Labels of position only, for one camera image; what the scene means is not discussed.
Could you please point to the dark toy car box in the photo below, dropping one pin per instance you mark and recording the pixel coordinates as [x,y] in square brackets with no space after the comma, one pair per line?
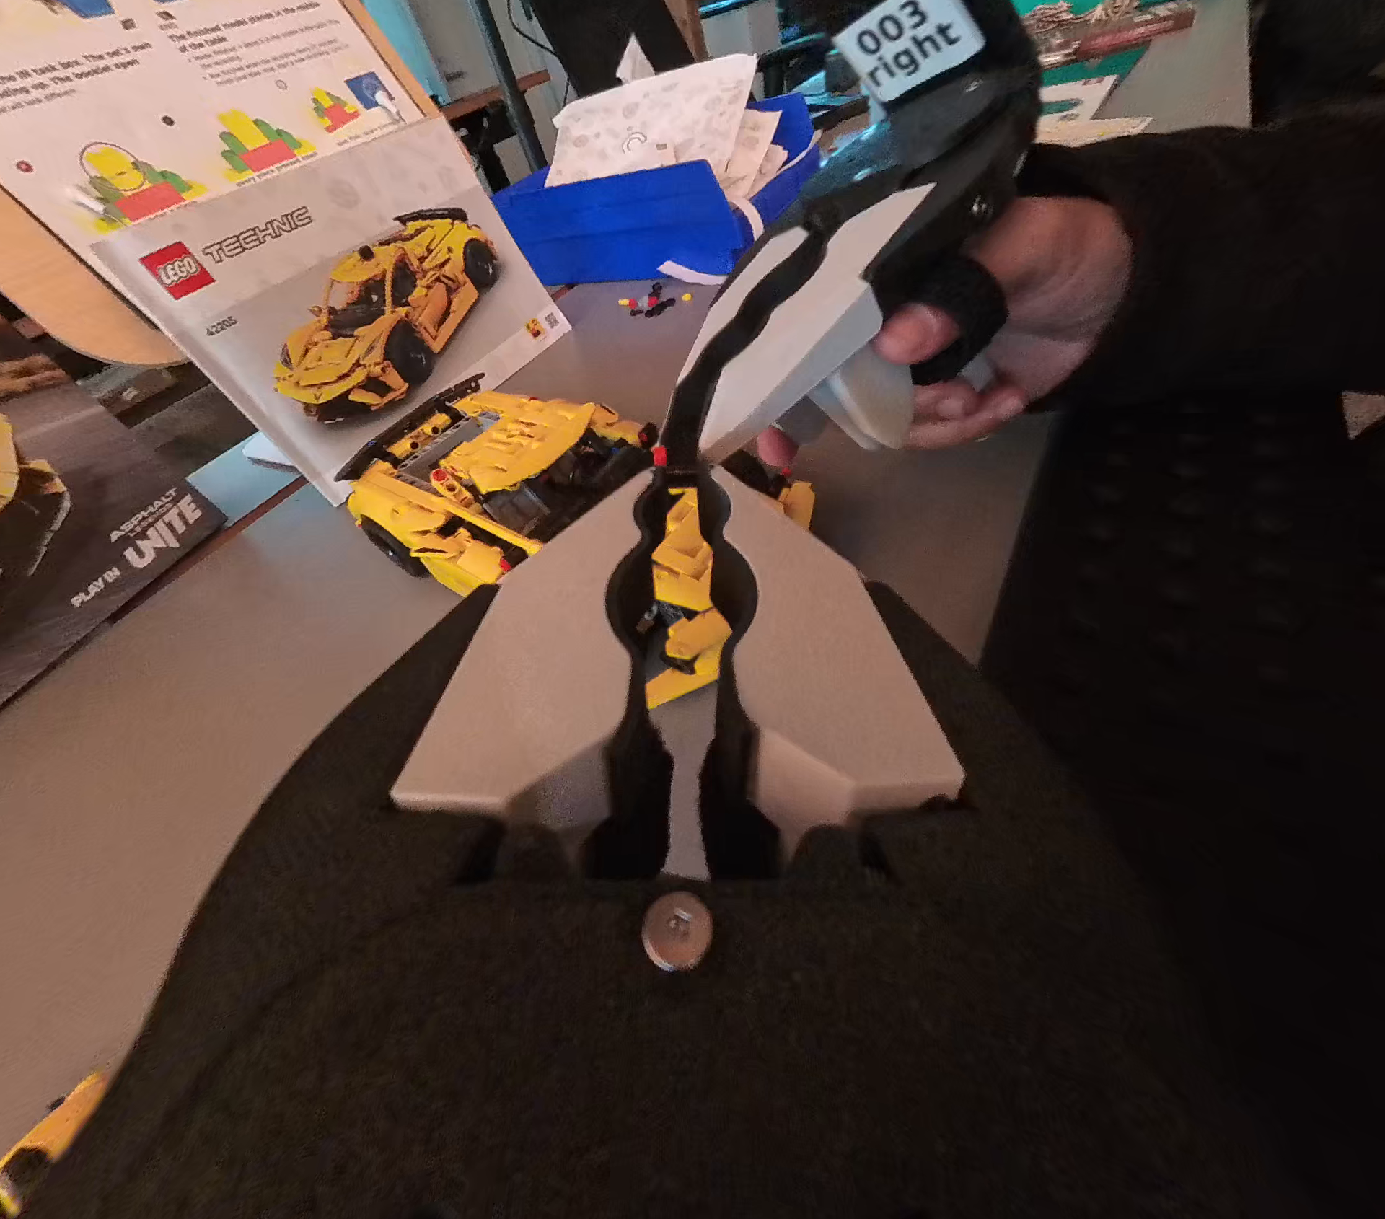
[98,505]

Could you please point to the person's right forearm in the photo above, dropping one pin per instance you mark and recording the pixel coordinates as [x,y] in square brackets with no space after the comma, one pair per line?
[1245,245]

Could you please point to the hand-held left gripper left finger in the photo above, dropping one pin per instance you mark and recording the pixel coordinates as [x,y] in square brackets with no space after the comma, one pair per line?
[509,700]

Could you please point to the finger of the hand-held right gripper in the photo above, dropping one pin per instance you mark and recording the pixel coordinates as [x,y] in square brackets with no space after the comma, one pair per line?
[737,300]
[823,310]

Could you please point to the cluster of small mixed bricks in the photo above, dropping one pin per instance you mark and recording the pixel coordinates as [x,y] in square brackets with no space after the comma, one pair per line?
[656,300]

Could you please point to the blue plastic bin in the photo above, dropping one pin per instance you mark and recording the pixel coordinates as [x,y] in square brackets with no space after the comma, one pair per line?
[618,225]

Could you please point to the person's right hand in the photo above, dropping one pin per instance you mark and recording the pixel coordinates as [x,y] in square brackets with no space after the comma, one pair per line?
[1062,289]

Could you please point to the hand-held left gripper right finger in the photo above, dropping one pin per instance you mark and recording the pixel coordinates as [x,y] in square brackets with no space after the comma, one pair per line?
[855,700]

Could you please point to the car picture instruction booklet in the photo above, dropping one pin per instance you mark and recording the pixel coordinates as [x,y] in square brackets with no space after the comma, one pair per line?
[325,289]

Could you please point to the instruction sheet on cardboard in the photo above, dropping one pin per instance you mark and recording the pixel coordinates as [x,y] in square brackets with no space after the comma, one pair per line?
[162,52]

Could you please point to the yellow headlight panel piece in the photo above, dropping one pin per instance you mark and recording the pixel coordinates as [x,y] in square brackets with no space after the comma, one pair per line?
[45,1132]

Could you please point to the flat printed sheets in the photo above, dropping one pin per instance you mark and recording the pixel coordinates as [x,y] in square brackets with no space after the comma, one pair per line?
[1072,105]

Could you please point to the yellow toy brick car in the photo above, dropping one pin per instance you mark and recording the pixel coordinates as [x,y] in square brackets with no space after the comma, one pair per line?
[488,473]

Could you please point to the dark perforated panel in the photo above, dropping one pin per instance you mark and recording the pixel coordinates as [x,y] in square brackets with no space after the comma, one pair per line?
[1191,647]

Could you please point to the small wooden model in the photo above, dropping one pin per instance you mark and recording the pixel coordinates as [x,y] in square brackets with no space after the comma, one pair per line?
[1104,18]

